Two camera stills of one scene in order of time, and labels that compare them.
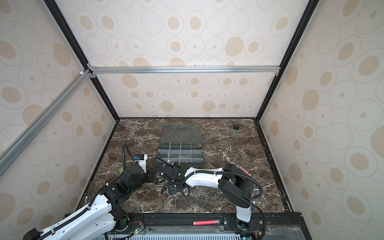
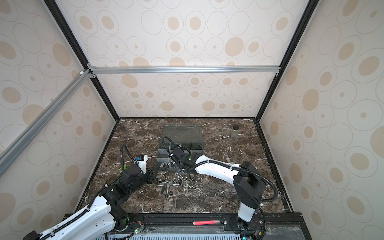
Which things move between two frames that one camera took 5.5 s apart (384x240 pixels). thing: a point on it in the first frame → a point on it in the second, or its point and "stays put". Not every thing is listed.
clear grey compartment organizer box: (182, 144) stays put
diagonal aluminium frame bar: (25, 138) stays put
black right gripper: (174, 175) → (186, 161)
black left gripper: (150, 179) stays put
